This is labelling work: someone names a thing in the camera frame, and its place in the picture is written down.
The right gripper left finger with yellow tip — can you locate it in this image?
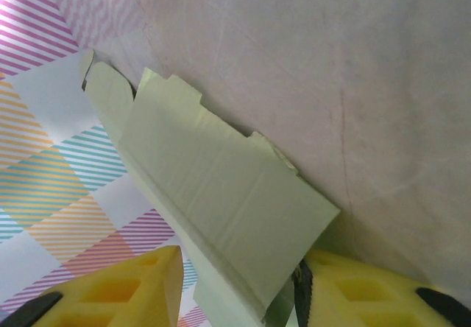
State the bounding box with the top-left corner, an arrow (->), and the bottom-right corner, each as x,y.
0,245 -> 185,327

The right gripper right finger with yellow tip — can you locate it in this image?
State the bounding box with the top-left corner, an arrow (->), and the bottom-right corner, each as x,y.
292,247 -> 471,327

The light green paper box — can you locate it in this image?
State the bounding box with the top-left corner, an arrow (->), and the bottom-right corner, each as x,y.
79,48 -> 341,324

